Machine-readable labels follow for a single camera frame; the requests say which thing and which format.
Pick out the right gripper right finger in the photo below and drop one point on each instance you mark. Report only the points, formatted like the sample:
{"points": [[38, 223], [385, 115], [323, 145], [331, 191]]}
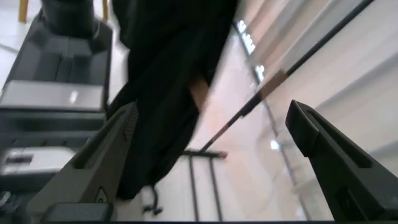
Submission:
{"points": [[357, 174]]}

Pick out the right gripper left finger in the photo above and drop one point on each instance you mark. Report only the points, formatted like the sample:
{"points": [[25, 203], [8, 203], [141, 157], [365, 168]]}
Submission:
{"points": [[90, 168]]}

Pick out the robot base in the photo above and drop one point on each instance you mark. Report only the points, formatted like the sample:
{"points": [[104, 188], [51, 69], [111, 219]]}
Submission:
{"points": [[56, 62]]}

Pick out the black clothes rack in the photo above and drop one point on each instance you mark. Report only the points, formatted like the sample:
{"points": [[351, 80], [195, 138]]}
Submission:
{"points": [[248, 107]]}

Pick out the white curtain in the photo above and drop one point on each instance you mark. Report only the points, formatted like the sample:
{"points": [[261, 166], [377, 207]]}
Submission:
{"points": [[357, 62]]}

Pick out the black garment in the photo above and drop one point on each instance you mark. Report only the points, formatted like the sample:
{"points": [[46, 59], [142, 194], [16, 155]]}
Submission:
{"points": [[161, 93]]}

